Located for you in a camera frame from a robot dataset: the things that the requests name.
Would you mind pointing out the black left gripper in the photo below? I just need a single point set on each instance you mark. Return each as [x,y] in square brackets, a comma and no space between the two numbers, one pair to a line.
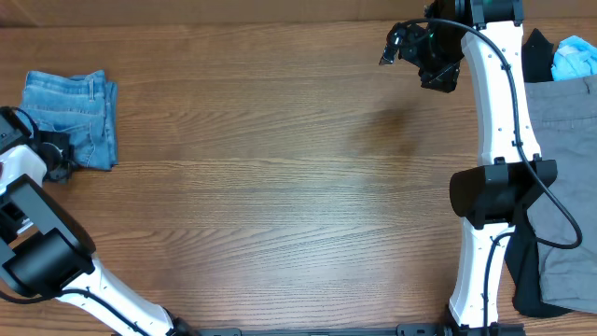
[60,140]

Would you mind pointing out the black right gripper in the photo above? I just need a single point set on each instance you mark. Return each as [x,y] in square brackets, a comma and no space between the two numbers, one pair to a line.
[438,76]

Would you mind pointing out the light blue denim jeans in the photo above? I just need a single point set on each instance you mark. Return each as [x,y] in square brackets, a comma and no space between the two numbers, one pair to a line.
[83,106]

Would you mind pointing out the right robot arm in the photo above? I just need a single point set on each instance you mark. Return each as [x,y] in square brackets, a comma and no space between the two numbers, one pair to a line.
[491,199]

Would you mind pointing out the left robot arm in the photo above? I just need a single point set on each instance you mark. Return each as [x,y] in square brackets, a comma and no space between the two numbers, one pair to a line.
[45,253]

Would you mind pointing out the light blue crumpled cloth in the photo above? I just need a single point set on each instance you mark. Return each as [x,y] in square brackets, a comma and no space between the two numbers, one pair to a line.
[574,58]

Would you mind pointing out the grey shorts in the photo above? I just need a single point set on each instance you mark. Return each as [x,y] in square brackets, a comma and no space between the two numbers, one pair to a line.
[563,116]

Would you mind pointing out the black garment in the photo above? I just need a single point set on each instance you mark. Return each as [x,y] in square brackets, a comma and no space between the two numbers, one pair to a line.
[522,252]

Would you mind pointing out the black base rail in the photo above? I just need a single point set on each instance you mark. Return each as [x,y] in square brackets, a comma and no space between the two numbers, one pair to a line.
[317,331]

